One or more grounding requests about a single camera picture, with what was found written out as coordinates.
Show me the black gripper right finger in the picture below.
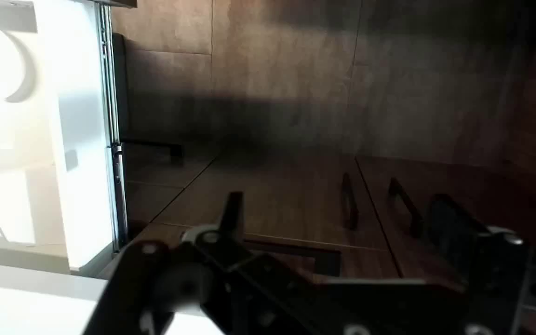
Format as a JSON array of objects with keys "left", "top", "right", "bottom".
[{"left": 427, "top": 193, "right": 490, "bottom": 281}]

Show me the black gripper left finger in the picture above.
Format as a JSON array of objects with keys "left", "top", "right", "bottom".
[{"left": 218, "top": 191, "right": 245, "bottom": 238}]

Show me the brown wooden cabinet door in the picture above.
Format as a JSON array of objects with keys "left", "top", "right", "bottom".
[{"left": 155, "top": 154, "right": 399, "bottom": 279}]

